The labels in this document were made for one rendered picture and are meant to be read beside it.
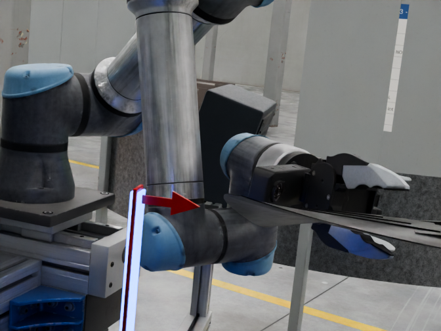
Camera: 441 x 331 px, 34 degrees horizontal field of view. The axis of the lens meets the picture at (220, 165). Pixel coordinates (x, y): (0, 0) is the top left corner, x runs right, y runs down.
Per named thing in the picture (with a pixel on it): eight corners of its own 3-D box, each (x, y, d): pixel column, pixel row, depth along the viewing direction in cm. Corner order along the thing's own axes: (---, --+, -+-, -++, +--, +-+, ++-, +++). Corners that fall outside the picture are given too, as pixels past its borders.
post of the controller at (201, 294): (205, 318, 126) (216, 209, 123) (189, 315, 127) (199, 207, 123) (209, 312, 129) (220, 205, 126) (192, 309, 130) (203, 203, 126)
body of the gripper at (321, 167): (395, 173, 84) (334, 154, 94) (337, 165, 79) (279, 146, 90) (380, 236, 85) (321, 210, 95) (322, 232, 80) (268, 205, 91)
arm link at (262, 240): (189, 266, 102) (197, 191, 100) (249, 258, 109) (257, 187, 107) (224, 285, 96) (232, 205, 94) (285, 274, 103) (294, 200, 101)
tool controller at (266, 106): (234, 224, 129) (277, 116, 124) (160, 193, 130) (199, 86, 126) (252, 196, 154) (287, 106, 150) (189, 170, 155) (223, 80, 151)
